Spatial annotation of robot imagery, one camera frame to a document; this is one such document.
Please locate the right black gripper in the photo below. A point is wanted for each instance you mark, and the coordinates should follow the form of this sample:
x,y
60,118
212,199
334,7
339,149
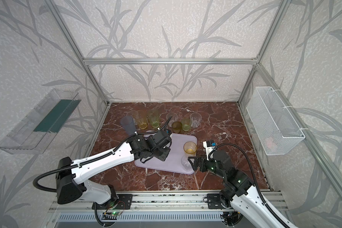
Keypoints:
x,y
203,160

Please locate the clear faceted cup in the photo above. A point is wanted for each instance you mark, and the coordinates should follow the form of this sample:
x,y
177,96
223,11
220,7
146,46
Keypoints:
x,y
173,117

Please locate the tall yellow plastic cup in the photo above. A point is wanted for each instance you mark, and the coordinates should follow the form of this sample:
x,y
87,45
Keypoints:
x,y
141,119

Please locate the clear cup behind blue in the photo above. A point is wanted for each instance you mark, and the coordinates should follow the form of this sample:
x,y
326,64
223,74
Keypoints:
x,y
133,114

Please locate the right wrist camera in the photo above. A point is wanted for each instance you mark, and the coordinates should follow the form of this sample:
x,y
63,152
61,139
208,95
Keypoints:
x,y
209,148

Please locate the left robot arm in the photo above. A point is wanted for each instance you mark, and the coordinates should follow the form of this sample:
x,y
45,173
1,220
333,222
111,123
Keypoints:
x,y
71,180

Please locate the small green cup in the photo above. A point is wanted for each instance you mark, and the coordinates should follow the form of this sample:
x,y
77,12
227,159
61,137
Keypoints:
x,y
186,124

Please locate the small yellow cup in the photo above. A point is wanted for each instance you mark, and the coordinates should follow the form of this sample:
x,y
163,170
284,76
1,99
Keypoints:
x,y
190,148

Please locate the brown textured cup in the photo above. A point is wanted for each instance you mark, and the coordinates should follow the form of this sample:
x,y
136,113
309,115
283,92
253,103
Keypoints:
x,y
177,127
158,154

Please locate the lavender plastic tray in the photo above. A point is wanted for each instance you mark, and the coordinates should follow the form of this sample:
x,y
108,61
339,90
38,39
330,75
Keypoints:
x,y
176,160

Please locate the small clear faceted glass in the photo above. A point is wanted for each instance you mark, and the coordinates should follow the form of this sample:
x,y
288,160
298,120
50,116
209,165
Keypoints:
x,y
185,163

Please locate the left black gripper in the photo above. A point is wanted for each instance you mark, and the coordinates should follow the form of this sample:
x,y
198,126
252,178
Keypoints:
x,y
166,151

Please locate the white wire basket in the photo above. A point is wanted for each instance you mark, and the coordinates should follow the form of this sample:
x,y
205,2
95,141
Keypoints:
x,y
275,126

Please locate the tall green plastic cup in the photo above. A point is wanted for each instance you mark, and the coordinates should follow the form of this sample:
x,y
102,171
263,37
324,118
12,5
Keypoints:
x,y
154,117

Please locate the tall blue frosted cup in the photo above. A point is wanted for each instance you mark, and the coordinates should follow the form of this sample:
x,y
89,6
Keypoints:
x,y
127,123

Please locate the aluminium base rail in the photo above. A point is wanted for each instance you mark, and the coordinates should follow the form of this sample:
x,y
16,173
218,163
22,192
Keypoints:
x,y
152,201

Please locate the clear plastic wall bin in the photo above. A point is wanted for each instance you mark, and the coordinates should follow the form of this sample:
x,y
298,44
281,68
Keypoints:
x,y
38,129

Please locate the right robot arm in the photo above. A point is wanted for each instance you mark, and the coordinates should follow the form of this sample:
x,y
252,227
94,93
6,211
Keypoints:
x,y
240,192

